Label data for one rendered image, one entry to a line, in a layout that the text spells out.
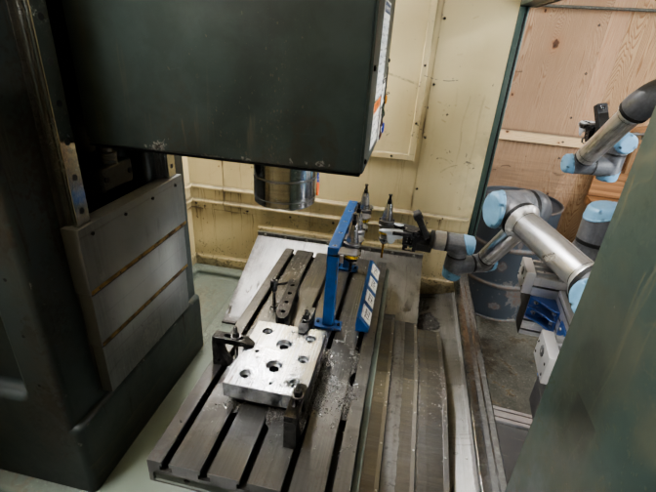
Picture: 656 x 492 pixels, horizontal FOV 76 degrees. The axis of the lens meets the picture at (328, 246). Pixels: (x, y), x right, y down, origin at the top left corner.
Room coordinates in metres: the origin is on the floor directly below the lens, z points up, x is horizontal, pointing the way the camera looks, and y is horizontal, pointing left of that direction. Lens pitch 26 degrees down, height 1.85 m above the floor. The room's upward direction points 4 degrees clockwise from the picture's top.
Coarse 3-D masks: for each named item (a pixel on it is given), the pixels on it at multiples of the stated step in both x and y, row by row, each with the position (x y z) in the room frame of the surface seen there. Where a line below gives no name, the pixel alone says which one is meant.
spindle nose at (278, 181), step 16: (256, 176) 0.98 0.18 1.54; (272, 176) 0.95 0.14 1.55; (288, 176) 0.95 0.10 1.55; (304, 176) 0.97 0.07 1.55; (256, 192) 0.98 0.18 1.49; (272, 192) 0.95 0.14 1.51; (288, 192) 0.95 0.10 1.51; (304, 192) 0.97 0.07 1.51; (272, 208) 0.95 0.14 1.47; (288, 208) 0.95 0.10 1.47; (304, 208) 0.98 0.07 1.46
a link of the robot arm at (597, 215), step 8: (600, 200) 1.43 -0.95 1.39; (592, 208) 1.38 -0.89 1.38; (600, 208) 1.36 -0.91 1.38; (608, 208) 1.36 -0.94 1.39; (584, 216) 1.40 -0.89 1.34; (592, 216) 1.36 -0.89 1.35; (600, 216) 1.34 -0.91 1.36; (608, 216) 1.33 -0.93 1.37; (584, 224) 1.38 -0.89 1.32; (592, 224) 1.36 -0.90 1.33; (600, 224) 1.34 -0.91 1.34; (608, 224) 1.33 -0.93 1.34; (584, 232) 1.37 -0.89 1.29; (592, 232) 1.35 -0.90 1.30; (600, 232) 1.33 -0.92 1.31; (584, 240) 1.36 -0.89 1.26; (592, 240) 1.34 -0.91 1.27; (600, 240) 1.33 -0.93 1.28
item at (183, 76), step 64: (64, 0) 0.98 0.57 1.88; (128, 0) 0.95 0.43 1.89; (192, 0) 0.93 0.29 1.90; (256, 0) 0.91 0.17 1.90; (320, 0) 0.89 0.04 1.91; (384, 0) 0.96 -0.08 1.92; (128, 64) 0.96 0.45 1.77; (192, 64) 0.93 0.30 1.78; (256, 64) 0.91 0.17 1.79; (320, 64) 0.89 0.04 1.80; (128, 128) 0.96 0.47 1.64; (192, 128) 0.93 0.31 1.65; (256, 128) 0.91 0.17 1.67; (320, 128) 0.89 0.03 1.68
